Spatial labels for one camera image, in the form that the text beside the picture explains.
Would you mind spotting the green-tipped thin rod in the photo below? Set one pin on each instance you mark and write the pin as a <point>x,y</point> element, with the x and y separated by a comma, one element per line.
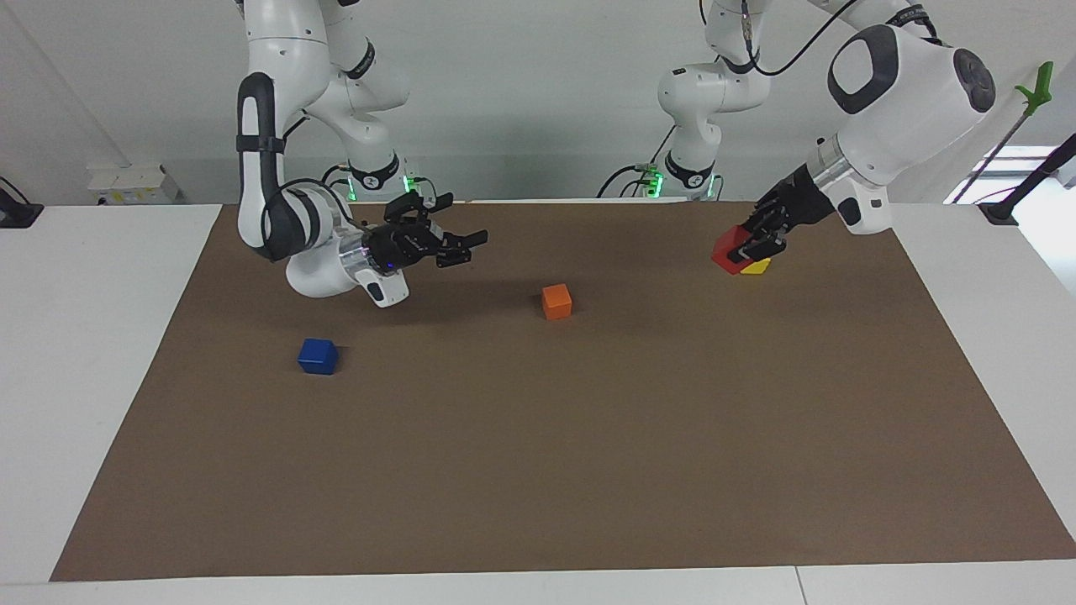
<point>1009,134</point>

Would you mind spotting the red wooden block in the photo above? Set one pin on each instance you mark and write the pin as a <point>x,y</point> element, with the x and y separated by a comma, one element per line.
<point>725,252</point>

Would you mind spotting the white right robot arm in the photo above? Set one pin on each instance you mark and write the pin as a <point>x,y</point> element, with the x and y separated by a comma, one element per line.
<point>277,84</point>

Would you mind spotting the black table-edge mount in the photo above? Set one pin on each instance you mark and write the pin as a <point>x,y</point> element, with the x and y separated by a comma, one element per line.
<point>17,210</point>

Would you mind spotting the blue wooden block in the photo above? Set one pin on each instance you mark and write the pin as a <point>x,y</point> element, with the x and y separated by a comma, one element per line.
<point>318,357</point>

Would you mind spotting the black clamp stand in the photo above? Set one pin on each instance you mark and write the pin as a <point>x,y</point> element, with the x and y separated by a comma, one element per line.
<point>1025,189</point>

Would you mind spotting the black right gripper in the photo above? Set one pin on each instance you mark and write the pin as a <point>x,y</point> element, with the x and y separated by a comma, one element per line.
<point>402,247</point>

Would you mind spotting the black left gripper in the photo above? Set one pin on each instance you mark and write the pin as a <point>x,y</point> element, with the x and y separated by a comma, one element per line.
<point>794,208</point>

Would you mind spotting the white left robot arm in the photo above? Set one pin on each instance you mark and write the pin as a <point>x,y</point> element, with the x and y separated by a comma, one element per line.
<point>908,92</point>

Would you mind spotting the orange wooden block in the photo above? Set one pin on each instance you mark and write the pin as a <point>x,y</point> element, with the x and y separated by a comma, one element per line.
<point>556,302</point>

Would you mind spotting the yellow wooden block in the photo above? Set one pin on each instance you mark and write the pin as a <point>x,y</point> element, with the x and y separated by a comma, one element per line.
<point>759,268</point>

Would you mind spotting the white wall socket box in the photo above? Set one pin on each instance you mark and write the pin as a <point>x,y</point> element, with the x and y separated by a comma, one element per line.
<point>134,185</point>

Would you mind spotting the brown table mat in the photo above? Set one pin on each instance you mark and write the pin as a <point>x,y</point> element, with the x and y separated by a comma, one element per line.
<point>538,462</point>

